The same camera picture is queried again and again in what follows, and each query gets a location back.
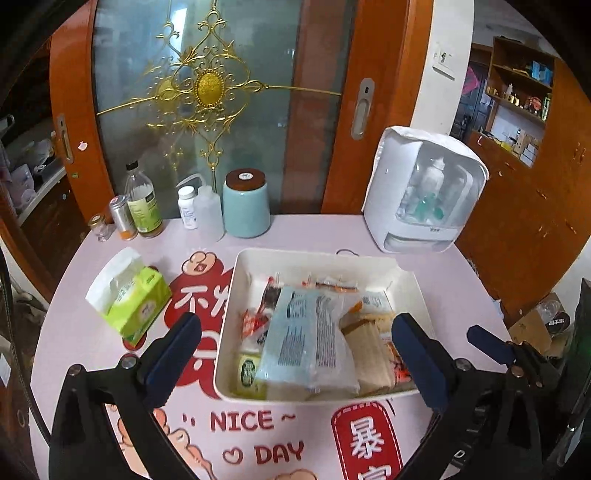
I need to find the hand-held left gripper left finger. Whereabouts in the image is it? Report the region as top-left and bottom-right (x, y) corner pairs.
(48, 313), (204, 480)

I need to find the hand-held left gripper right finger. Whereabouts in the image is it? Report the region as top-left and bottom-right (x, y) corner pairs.
(390, 313), (544, 480)

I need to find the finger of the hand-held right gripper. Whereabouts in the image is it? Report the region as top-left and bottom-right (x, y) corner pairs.
(467, 325), (559, 384)

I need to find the red and white snack packet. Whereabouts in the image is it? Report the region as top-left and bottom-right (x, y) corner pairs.
(383, 339), (413, 386)

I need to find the beige wafer packet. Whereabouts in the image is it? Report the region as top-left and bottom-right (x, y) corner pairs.
(341, 313), (399, 394)

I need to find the green pastry packet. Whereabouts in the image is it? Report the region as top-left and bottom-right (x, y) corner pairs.
(235, 352), (269, 401)

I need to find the large light-blue snack packet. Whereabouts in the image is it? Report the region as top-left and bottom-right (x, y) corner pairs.
(255, 285), (362, 396)

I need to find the white plastic bin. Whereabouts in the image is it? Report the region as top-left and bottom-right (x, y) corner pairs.
(213, 248), (437, 404)

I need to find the cardboard box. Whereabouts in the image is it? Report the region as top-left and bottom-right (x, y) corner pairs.
(508, 292), (575, 358)

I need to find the green tissue box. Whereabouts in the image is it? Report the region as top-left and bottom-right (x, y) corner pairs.
(84, 247), (172, 348)

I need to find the wooden cabinet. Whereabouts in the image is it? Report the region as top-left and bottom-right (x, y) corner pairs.
(457, 60), (591, 324)

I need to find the clear squeeze wash bottle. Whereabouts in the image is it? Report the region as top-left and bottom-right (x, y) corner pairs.
(175, 173), (225, 242)

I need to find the glass bottle with green label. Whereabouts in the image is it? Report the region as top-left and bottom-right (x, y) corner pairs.
(124, 161), (164, 239)

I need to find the small glass jar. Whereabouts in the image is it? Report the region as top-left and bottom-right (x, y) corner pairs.
(88, 213), (109, 243)

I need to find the silver metal can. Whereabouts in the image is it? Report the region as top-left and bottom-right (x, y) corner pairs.
(108, 195), (138, 241)

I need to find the white pill bottle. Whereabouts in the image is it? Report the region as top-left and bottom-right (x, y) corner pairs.
(178, 185), (198, 230)

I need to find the teal canister with brown lid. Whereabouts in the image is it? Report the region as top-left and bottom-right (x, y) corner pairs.
(223, 168), (271, 239)

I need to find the white storage cabinet with clear door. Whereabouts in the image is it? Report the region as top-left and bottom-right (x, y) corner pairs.
(361, 126), (490, 254)

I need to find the dark wooden door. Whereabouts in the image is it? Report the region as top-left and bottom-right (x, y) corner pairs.
(450, 44), (492, 144)

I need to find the cluttered kitchen counter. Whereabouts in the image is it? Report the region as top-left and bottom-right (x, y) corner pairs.
(0, 115), (70, 222)

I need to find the pink door decoration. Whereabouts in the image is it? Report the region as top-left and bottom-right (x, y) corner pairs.
(462, 65), (483, 100)

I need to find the wooden glass sliding door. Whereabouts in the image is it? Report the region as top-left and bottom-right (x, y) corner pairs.
(48, 0), (435, 222)

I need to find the metal door handle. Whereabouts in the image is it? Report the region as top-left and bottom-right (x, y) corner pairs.
(351, 78), (375, 140)
(56, 114), (74, 163)

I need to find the wooden wall shelf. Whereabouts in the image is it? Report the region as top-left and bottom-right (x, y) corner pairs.
(485, 37), (557, 167)

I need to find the white wall switch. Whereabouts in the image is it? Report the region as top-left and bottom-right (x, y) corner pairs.
(431, 42), (455, 78)

